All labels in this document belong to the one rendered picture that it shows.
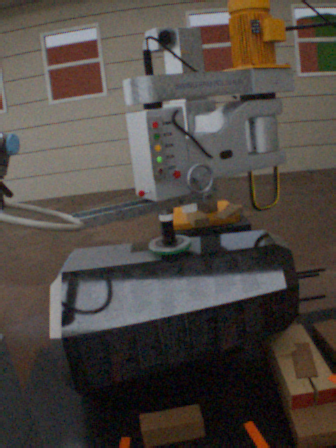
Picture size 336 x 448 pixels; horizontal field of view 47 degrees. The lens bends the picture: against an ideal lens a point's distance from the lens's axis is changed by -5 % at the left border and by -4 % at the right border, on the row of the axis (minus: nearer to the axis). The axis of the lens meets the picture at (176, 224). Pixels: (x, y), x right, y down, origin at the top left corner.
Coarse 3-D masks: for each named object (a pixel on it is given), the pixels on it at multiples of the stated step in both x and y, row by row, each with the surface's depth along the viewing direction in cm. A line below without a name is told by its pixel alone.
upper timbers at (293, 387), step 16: (304, 336) 224; (272, 352) 217; (288, 368) 198; (320, 368) 194; (288, 384) 186; (304, 384) 184; (320, 384) 182; (288, 400) 185; (304, 400) 180; (320, 400) 180
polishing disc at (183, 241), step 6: (156, 240) 211; (180, 240) 207; (186, 240) 206; (150, 246) 203; (156, 246) 202; (162, 246) 201; (168, 246) 200; (174, 246) 199; (180, 246) 198; (186, 246) 200
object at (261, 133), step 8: (248, 120) 216; (256, 120) 214; (264, 120) 213; (272, 120) 214; (248, 128) 218; (256, 128) 215; (264, 128) 214; (272, 128) 215; (248, 136) 220; (256, 136) 216; (264, 136) 215; (272, 136) 217; (248, 144) 221; (256, 144) 218; (264, 144) 217; (272, 144) 218; (256, 152) 220; (264, 152) 219
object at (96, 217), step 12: (192, 192) 213; (120, 204) 194; (132, 204) 197; (144, 204) 188; (156, 204) 191; (168, 204) 195; (180, 204) 198; (72, 216) 183; (84, 216) 185; (96, 216) 177; (108, 216) 180; (120, 216) 183; (132, 216) 186; (84, 228) 175
